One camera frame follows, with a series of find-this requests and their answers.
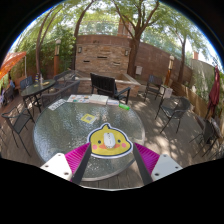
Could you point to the dark metal chair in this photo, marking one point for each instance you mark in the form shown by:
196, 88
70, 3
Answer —
154, 81

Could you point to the black slatted bench chair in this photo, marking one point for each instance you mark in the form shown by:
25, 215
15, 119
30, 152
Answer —
104, 83

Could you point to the dark patio table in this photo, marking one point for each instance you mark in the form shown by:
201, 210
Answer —
36, 88

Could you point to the large tree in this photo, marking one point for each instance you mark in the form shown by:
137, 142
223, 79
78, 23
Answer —
133, 56

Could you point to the black mesh metal chair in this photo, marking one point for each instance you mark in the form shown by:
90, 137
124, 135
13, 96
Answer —
20, 121

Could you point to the grey mesh armchair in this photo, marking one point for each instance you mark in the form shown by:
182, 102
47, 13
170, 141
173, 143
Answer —
178, 106

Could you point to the colourful printed brochure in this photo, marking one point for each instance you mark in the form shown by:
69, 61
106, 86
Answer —
78, 98

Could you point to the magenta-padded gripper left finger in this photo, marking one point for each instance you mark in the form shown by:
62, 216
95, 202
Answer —
76, 160

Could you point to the thick white book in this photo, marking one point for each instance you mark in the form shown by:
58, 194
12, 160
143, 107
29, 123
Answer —
98, 99

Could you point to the stone brick fireplace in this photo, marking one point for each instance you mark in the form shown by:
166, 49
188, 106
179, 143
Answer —
101, 55

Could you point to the wooden lamp post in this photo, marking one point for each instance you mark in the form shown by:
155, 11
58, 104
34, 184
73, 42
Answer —
170, 70
57, 56

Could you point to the green marker pen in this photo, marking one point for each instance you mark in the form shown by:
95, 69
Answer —
124, 107

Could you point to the blue patio chair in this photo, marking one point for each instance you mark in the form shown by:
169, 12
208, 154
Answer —
26, 82

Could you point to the small white booklet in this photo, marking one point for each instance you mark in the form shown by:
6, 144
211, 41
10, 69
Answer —
113, 102

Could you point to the yellow square sticker card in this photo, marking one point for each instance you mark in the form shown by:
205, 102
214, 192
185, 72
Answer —
88, 118

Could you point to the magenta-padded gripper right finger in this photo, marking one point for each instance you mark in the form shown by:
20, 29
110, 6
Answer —
148, 159

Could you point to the person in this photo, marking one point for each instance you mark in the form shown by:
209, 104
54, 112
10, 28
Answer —
11, 84

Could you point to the white computer mouse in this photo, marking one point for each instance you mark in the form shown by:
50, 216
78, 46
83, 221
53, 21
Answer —
109, 140

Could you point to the orange patio umbrella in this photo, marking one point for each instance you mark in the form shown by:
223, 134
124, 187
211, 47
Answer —
10, 61

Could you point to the yellow chick-shaped mouse pad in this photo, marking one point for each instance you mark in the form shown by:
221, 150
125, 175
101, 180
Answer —
125, 145

